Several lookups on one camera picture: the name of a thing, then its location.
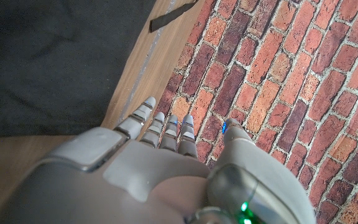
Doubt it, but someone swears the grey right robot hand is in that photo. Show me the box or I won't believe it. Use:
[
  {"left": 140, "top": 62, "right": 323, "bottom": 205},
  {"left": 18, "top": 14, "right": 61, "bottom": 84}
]
[{"left": 0, "top": 95, "right": 317, "bottom": 224}]

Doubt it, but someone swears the black cloth bag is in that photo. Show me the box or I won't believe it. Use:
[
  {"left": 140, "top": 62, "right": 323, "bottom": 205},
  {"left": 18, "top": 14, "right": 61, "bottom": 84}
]
[{"left": 0, "top": 0, "right": 200, "bottom": 139}]

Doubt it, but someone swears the red brick printed backdrop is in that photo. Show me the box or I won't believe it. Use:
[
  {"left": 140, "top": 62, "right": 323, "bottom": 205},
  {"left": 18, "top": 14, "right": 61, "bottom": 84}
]
[{"left": 162, "top": 0, "right": 358, "bottom": 224}]

